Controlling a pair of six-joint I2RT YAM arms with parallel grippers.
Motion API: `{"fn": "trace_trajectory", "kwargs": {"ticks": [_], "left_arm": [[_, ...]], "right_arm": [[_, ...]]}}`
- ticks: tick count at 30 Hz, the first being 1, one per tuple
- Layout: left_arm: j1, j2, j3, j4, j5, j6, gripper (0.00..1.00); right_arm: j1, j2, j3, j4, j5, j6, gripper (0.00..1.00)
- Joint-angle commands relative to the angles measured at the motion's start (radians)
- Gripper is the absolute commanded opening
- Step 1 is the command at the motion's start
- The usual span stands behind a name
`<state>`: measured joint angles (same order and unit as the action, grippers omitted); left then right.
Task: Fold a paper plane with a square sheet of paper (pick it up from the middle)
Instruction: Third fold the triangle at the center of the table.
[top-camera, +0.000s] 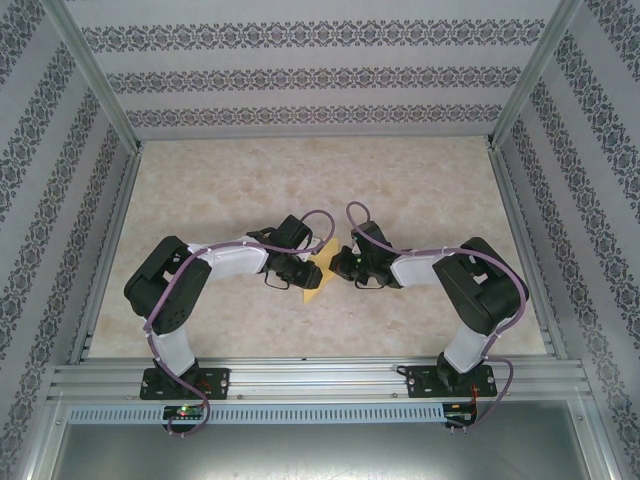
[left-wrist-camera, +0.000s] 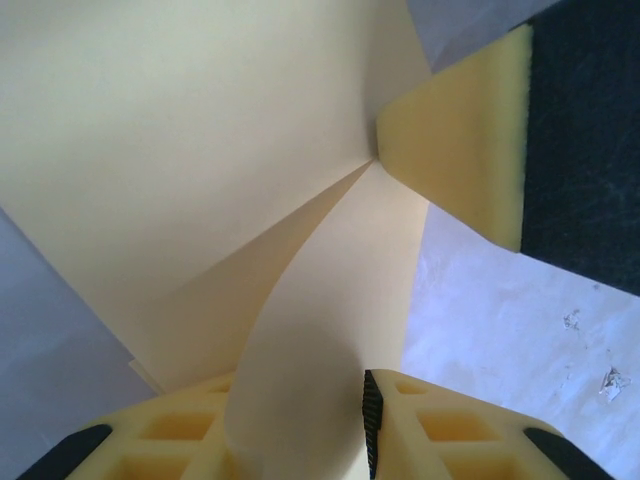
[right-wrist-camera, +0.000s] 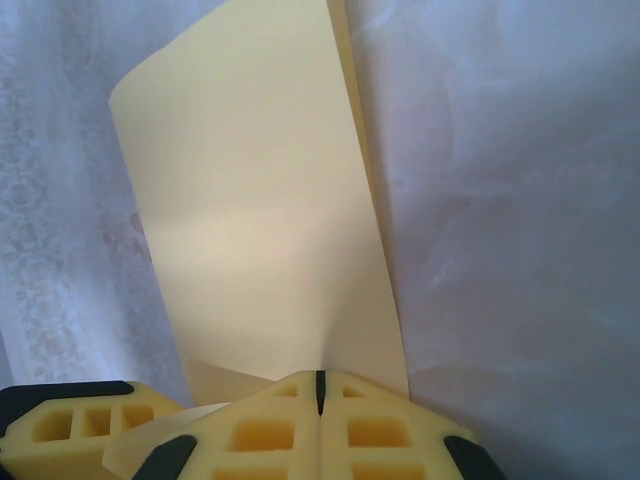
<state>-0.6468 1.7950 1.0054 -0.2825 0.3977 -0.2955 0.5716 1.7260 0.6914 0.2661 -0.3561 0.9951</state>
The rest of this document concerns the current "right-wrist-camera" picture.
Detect yellow paper sheet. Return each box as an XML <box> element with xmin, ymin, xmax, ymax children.
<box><xmin>102</xmin><ymin>0</ymin><xmax>411</xmax><ymax>472</ymax></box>

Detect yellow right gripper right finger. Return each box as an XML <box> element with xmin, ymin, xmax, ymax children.
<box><xmin>319</xmin><ymin>369</ymin><xmax>509</xmax><ymax>480</ymax></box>

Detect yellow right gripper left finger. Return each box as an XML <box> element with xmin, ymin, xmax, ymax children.
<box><xmin>132</xmin><ymin>369</ymin><xmax>321</xmax><ymax>480</ymax></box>

